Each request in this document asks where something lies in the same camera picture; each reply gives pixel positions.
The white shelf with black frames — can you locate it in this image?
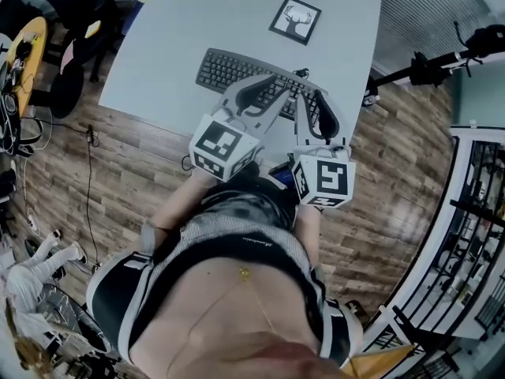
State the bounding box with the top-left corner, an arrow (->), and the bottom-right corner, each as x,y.
362,126 -> 505,370

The white power strip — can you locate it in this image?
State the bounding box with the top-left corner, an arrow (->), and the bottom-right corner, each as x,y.
25,207 -> 40,235

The orange top white table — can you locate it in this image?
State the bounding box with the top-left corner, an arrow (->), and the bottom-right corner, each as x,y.
341,343 -> 425,379

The black keyboard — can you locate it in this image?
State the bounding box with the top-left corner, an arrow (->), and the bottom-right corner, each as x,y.
195,47 -> 331,128

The person's right forearm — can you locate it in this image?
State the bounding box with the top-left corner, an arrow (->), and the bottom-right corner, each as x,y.
295,205 -> 323,268

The small blue screen device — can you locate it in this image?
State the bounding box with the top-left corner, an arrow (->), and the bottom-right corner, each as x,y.
269,162 -> 295,189

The gold necklace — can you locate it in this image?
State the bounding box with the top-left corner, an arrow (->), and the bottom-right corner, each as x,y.
238,266 -> 277,333

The framed deer picture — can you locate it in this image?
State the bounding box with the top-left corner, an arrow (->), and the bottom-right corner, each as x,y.
268,0 -> 323,47

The black round stool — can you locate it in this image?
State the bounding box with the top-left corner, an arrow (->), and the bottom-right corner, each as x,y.
50,67 -> 84,118

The black floor cable with adapter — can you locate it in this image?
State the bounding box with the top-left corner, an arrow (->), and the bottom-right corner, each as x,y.
84,124 -> 104,272

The pink paper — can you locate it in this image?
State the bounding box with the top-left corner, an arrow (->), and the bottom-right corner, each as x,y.
59,39 -> 78,73

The person's left forearm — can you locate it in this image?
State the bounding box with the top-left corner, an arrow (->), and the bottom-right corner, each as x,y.
151,170 -> 222,236

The pile of papers and boxes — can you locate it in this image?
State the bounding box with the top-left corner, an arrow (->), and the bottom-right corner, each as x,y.
0,290 -> 119,379

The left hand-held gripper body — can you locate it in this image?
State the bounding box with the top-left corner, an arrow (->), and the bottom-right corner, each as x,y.
188,95 -> 264,183

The black cable tangle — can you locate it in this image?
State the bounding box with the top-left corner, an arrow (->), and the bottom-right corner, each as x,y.
0,88 -> 44,157

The blue chair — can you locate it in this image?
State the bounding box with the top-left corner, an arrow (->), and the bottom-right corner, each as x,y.
122,0 -> 165,35

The black scooter handlebar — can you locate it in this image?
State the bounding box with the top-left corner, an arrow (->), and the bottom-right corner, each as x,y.
362,21 -> 505,106

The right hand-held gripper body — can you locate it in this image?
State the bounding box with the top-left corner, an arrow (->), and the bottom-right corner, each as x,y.
290,144 -> 357,208

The yellow round table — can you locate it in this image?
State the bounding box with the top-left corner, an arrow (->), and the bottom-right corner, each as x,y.
6,16 -> 48,118

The person's body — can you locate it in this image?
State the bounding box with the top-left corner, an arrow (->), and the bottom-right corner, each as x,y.
85,179 -> 364,379

